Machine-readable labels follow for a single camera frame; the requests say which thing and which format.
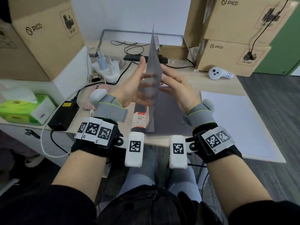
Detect person's left hand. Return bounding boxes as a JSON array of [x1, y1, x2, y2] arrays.
[[110, 56, 163, 108]]

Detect person's right hand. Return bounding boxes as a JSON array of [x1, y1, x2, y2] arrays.
[[159, 64, 202, 114]]

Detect person's left forearm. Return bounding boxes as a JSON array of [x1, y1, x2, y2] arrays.
[[51, 147, 125, 203]]

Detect person's right forearm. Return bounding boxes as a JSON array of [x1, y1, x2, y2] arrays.
[[206, 155, 273, 218]]

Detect black flat device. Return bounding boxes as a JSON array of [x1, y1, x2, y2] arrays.
[[123, 54, 168, 64]]

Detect white power strip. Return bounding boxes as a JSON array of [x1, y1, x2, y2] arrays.
[[91, 61, 121, 84]]

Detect light blue charger plug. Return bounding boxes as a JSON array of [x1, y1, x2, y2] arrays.
[[97, 56, 109, 71]]

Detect pink phone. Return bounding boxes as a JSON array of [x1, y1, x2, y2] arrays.
[[84, 84, 109, 111]]

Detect grey wrist band white tracker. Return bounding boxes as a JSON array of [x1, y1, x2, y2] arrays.
[[90, 89, 128, 123], [182, 99, 216, 128]]

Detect small red white box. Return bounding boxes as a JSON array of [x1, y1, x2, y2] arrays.
[[131, 111, 148, 133]]

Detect grey desk mat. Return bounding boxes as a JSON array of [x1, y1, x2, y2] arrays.
[[145, 86, 195, 137]]

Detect plain tall cardboard box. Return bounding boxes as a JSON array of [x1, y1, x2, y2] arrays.
[[183, 0, 208, 48]]

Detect white cabinet block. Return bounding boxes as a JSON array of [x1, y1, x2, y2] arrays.
[[0, 46, 90, 106]]

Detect white handheld controller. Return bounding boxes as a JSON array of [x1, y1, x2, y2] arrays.
[[208, 66, 234, 80]]

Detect cardboard box red stamp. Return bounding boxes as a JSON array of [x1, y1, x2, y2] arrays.
[[196, 39, 272, 77]]

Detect black power adapter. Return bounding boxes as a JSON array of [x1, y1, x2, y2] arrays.
[[47, 101, 80, 132]]

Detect large cardboard box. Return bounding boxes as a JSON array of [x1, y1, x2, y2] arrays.
[[0, 0, 86, 82]]

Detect person's grey jeans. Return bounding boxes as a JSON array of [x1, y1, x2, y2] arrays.
[[116, 146, 202, 202]]

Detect white paper sheet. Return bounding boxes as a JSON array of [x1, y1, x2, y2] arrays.
[[201, 91, 287, 163]]

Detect green tissue box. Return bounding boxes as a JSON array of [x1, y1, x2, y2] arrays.
[[0, 87, 57, 126]]

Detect person's black jacket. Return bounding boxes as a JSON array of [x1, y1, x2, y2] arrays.
[[0, 185, 300, 225]]

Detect white shoe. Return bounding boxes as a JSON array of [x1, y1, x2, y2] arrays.
[[24, 154, 45, 168]]

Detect thin black looped cable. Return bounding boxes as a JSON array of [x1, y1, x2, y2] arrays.
[[110, 40, 150, 55]]

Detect black adapter cable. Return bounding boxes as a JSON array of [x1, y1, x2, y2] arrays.
[[74, 61, 133, 101]]

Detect black wrist mount marker tags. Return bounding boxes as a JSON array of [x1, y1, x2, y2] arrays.
[[186, 123, 243, 164], [71, 117, 128, 159]]

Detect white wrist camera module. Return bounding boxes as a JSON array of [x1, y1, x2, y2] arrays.
[[169, 135, 188, 170], [124, 132, 145, 168]]

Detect cardboard box with cable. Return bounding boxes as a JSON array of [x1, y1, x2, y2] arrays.
[[203, 0, 300, 47]]

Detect hanging black cable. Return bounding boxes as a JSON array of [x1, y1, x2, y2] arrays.
[[248, 0, 290, 57]]

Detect white charging cable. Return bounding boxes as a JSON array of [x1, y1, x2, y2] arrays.
[[40, 48, 113, 159]]

